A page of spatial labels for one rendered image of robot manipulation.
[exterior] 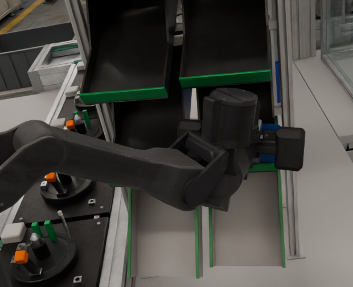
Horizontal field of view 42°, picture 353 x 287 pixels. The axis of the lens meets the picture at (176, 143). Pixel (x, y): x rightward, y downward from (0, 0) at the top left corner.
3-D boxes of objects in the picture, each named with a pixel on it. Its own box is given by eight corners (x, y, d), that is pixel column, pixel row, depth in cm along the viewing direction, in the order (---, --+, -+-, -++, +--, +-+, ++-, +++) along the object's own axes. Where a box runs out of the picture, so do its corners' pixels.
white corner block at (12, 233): (24, 247, 105) (19, 234, 103) (5, 250, 106) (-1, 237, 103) (30, 233, 109) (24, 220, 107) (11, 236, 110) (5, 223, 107)
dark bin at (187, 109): (185, 185, 76) (175, 163, 69) (110, 187, 79) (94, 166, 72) (195, 56, 90) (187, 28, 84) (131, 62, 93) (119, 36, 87)
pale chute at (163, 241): (203, 277, 84) (198, 278, 80) (135, 276, 87) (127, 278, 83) (200, 127, 90) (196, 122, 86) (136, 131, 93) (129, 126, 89)
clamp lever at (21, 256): (39, 275, 91) (23, 259, 85) (29, 276, 91) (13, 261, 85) (41, 258, 93) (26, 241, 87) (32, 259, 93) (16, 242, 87)
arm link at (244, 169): (233, 221, 57) (243, 152, 53) (189, 209, 58) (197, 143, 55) (243, 197, 63) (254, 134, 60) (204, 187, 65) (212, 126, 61)
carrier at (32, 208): (111, 218, 109) (97, 176, 102) (13, 232, 111) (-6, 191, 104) (120, 160, 129) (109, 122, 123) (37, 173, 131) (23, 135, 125)
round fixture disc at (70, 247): (72, 283, 91) (69, 277, 90) (4, 292, 92) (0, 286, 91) (83, 234, 103) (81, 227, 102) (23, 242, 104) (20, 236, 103)
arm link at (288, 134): (298, 190, 60) (301, 146, 58) (164, 175, 66) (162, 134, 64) (303, 167, 68) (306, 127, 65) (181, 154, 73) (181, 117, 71)
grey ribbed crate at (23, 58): (85, 78, 274) (74, 41, 262) (-15, 94, 279) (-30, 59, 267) (95, 52, 310) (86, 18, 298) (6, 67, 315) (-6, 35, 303)
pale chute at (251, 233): (286, 266, 83) (285, 267, 79) (213, 266, 86) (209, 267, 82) (277, 116, 89) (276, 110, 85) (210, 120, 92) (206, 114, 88)
